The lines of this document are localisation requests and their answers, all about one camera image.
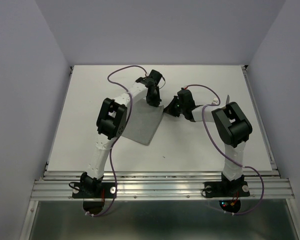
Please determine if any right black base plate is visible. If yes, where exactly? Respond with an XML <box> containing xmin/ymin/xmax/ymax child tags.
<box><xmin>201</xmin><ymin>181</ymin><xmax>250</xmax><ymax>199</ymax></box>

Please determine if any silver knife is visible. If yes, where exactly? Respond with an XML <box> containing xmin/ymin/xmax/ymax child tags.
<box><xmin>225</xmin><ymin>95</ymin><xmax>230</xmax><ymax>105</ymax></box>

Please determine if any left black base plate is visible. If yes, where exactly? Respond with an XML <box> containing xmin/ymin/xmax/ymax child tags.
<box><xmin>68</xmin><ymin>182</ymin><xmax>117</xmax><ymax>199</ymax></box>

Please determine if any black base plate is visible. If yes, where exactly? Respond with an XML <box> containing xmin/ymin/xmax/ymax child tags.
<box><xmin>201</xmin><ymin>181</ymin><xmax>250</xmax><ymax>199</ymax></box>
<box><xmin>68</xmin><ymin>182</ymin><xmax>117</xmax><ymax>199</ymax></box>

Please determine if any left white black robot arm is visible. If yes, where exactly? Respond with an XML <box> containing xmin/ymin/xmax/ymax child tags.
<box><xmin>77</xmin><ymin>69</ymin><xmax>164</xmax><ymax>197</ymax></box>

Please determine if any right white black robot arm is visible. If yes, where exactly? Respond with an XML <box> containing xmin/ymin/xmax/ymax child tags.
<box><xmin>163</xmin><ymin>88</ymin><xmax>253</xmax><ymax>198</ymax></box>

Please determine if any grey cloth napkin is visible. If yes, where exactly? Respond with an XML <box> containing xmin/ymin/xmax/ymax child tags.
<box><xmin>122</xmin><ymin>99</ymin><xmax>164</xmax><ymax>146</ymax></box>

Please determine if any silver fork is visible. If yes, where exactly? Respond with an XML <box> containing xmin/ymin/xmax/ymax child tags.
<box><xmin>211</xmin><ymin>97</ymin><xmax>219</xmax><ymax>106</ymax></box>

